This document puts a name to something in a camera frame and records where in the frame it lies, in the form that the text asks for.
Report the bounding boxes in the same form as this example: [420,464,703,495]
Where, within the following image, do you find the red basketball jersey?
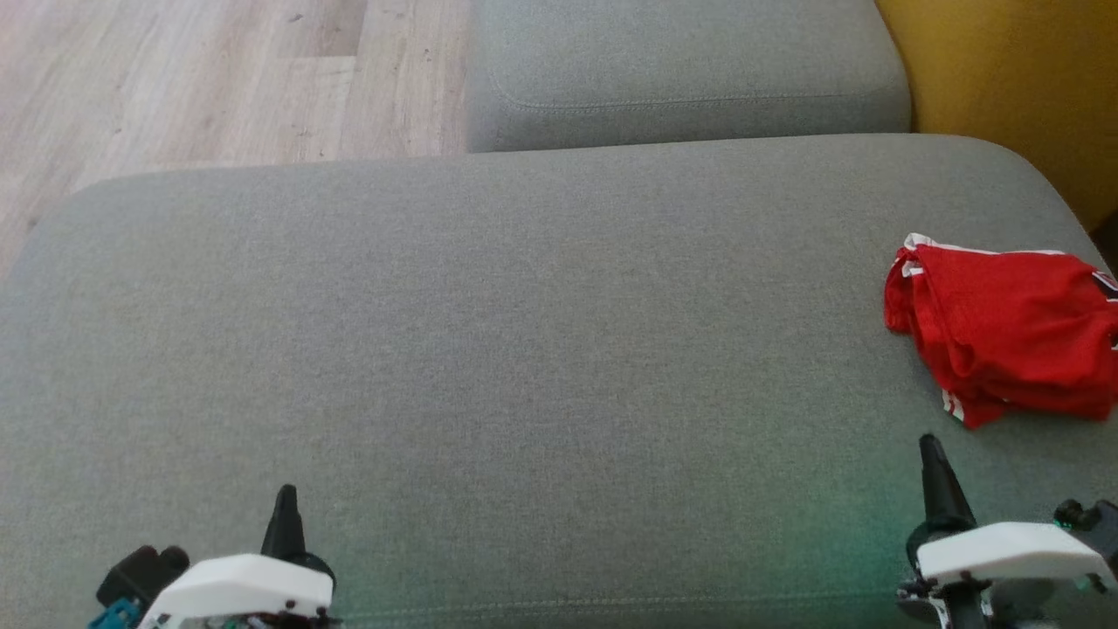
[939,266,1118,431]

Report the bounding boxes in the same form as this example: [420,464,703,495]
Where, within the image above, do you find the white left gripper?
[138,485,343,629]

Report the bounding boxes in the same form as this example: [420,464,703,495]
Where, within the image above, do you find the red white-trimmed shorts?
[884,233,1118,420]

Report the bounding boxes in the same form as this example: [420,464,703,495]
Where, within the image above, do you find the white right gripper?
[896,434,1117,629]

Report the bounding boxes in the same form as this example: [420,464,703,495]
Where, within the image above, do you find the small grey sofa cushion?
[467,0,914,155]

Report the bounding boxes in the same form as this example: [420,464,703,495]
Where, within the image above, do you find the large grey sofa seat cushion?
[0,133,1118,629]

